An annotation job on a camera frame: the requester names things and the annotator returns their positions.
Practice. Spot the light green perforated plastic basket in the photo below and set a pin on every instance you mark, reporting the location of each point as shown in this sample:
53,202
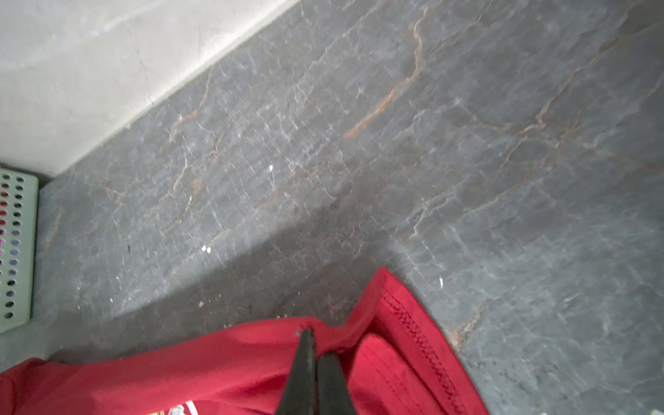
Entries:
19,208

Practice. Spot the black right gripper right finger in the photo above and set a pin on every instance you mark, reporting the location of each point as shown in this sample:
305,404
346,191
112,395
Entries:
332,388

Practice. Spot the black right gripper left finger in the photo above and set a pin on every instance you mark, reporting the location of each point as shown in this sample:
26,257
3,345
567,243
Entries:
299,396

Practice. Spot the dark red printed t-shirt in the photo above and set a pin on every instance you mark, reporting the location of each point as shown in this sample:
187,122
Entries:
395,359

